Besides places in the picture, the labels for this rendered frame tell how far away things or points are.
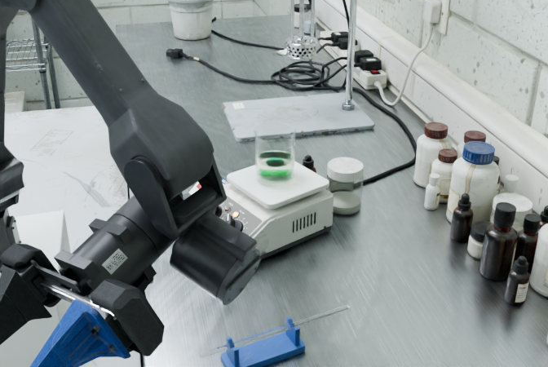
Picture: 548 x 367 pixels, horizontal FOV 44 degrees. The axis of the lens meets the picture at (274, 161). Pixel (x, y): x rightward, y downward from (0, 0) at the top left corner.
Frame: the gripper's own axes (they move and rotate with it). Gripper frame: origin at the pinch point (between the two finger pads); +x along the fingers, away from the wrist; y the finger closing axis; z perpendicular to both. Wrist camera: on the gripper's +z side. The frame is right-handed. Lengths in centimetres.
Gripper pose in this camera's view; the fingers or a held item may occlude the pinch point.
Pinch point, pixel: (30, 339)
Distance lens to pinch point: 60.0
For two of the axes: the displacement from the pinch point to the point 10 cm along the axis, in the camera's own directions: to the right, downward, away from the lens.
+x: -5.8, 6.2, -5.3
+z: 3.6, 7.8, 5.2
